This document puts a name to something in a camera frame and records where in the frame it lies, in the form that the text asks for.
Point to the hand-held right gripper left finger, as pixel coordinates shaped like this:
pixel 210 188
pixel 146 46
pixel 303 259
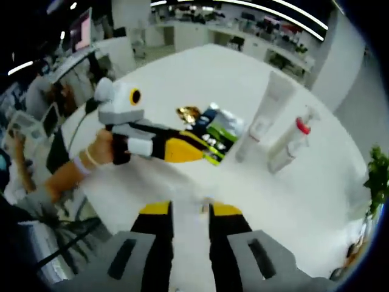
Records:
pixel 155 249

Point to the white skincare tube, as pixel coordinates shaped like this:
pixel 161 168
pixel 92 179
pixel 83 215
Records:
pixel 267 109

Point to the green black sachet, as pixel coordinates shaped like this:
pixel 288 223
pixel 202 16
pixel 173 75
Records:
pixel 225 135

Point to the white office counter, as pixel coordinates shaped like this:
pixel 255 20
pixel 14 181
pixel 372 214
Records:
pixel 258 39

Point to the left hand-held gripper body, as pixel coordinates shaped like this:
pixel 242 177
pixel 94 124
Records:
pixel 121 103

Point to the green potted plant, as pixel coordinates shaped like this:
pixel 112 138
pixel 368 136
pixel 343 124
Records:
pixel 378 170

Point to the white red-collared skincare bottle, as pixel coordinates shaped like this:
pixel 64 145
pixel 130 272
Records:
pixel 285 146

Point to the person's left hand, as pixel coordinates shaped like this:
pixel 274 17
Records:
pixel 101 149

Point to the dark blue packet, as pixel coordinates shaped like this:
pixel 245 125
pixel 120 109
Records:
pixel 205 120

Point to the computer monitor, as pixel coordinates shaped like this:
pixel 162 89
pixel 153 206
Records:
pixel 80 30

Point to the pale wristband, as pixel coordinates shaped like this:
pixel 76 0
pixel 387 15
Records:
pixel 83 165

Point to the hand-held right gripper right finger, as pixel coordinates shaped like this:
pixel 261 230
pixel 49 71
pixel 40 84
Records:
pixel 226 249

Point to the white box with green label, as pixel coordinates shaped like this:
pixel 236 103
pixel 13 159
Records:
pixel 231 121

